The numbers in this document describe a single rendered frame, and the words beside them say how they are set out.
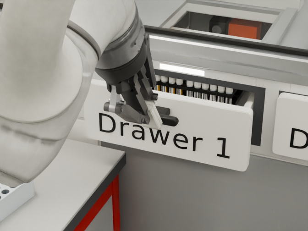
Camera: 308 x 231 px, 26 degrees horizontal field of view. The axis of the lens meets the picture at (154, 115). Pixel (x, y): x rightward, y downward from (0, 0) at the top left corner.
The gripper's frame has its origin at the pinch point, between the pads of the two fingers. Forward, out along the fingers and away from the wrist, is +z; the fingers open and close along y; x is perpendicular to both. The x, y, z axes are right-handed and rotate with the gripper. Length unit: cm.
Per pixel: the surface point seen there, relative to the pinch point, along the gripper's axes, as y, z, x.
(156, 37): 15.8, 3.7, 4.6
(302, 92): 12.6, 8.3, -20.7
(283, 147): 5.5, 15.4, -18.9
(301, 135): 7.2, 12.9, -21.6
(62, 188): -11.0, 12.8, 15.2
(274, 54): 16.1, 3.7, -15.5
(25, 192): -14.4, 8.1, 18.8
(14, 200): -16.6, 6.7, 19.3
